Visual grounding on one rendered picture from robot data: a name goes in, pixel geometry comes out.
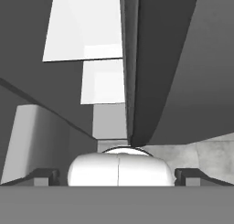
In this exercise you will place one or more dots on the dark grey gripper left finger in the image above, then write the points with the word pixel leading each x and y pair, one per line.
pixel 45 176

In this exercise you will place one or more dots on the dark grey fridge with white interior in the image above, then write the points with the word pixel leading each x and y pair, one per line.
pixel 88 29

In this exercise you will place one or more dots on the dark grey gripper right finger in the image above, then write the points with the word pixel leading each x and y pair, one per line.
pixel 189 176

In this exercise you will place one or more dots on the dark grey freezer door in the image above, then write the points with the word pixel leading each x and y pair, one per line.
pixel 164 66

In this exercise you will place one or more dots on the white rounded object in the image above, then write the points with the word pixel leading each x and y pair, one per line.
pixel 119 171

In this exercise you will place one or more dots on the light grey cabinet panel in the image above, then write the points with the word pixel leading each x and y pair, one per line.
pixel 36 142

